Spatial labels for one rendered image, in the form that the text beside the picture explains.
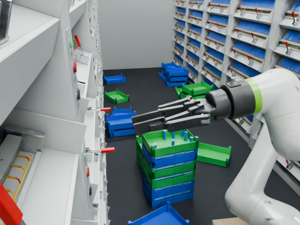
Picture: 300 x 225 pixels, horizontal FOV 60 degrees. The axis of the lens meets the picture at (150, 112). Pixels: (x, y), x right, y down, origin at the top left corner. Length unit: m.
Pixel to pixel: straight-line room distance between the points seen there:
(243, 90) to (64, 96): 0.43
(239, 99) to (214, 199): 1.32
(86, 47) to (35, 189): 0.78
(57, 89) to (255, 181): 0.89
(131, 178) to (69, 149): 1.64
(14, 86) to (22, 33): 0.04
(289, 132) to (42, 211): 0.55
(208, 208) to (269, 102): 1.25
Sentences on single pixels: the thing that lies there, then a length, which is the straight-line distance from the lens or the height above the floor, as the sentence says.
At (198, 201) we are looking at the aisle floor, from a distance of 1.87.
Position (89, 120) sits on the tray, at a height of 0.88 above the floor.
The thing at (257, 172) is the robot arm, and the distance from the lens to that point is 1.11.
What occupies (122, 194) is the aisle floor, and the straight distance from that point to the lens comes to 1.90.
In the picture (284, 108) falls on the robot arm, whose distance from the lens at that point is 0.69.
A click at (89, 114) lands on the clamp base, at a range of 0.93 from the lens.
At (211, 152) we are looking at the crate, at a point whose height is 0.00.
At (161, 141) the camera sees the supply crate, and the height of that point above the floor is 0.40.
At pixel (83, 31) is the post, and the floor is 1.14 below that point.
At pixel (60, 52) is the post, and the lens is 0.35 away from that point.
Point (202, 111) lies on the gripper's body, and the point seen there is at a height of 1.02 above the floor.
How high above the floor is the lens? 1.28
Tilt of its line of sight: 25 degrees down
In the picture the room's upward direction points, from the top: straight up
